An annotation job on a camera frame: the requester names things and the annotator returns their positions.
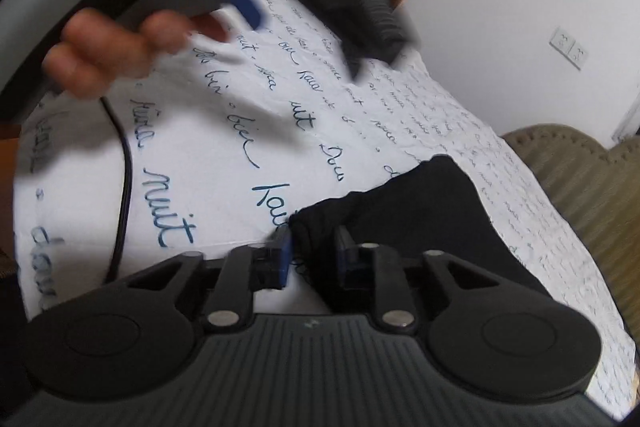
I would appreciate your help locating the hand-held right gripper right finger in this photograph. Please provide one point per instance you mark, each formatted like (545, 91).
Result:
(343, 259)

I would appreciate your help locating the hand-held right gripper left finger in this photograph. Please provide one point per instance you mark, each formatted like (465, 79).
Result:
(284, 257)

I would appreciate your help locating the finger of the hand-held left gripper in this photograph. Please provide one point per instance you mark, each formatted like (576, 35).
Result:
(247, 9)

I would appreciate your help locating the black pants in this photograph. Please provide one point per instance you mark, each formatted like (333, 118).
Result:
(425, 207)

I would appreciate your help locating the person's left hand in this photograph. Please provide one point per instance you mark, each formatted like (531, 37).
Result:
(100, 52)

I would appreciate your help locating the white script-printed bed sheet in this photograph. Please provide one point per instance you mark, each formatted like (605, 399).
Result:
(200, 132)

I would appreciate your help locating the beige upholstered headboard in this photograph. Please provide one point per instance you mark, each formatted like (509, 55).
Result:
(590, 187)

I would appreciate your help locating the white wall socket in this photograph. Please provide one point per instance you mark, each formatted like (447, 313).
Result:
(578, 55)
(561, 39)

